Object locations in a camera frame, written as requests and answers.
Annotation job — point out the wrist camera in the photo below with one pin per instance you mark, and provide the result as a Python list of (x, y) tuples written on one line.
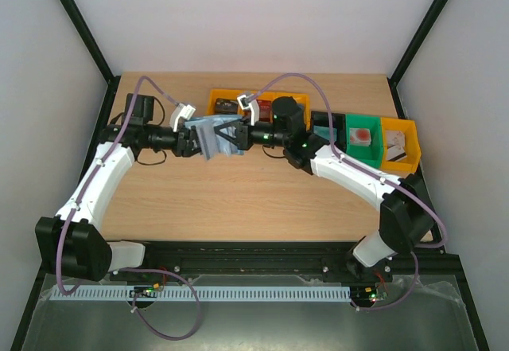
[(248, 102), (182, 112)]

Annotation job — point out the teal card stack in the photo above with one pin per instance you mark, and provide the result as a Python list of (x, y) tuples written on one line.
[(325, 132)]

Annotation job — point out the white pink credit card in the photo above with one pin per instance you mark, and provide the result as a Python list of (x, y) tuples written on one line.
[(395, 154)]

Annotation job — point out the light blue cable duct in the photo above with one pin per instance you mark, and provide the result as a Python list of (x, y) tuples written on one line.
[(206, 294)]

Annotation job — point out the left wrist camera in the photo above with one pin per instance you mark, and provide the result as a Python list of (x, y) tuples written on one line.
[(182, 112)]

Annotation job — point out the far right orange bin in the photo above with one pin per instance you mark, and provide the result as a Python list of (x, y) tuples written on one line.
[(410, 164)]

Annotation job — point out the green bin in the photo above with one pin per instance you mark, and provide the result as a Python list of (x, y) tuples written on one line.
[(371, 155)]

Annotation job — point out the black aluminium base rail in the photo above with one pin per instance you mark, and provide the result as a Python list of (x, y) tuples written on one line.
[(324, 260)]

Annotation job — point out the black card stack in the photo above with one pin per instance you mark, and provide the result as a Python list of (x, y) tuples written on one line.
[(226, 107)]

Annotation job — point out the right black frame post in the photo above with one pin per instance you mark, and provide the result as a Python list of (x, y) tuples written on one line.
[(424, 28)]

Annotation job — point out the white pink card stack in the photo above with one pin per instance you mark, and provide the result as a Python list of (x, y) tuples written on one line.
[(395, 138)]

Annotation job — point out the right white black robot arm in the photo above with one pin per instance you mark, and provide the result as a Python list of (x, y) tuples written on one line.
[(402, 203)]

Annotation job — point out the red white card stack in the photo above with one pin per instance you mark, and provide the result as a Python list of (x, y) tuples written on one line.
[(359, 136)]

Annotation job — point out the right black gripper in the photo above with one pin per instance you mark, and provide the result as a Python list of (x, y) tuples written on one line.
[(242, 134)]

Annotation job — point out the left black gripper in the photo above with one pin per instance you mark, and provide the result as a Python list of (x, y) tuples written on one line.
[(181, 149)]

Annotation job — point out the teal leather card holder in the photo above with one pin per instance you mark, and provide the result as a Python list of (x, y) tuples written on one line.
[(210, 143)]

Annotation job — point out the orange bin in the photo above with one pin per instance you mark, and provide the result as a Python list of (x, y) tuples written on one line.
[(410, 164), (302, 100), (222, 93), (267, 96)]

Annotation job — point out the left black frame post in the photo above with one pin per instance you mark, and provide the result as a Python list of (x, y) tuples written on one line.
[(78, 21)]

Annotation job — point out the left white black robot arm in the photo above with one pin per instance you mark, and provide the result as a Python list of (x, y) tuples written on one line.
[(70, 242)]

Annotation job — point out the black frame post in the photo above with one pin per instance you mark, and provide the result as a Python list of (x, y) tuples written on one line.
[(424, 28), (78, 21)]

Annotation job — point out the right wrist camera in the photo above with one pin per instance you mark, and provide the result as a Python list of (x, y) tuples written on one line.
[(248, 102)]

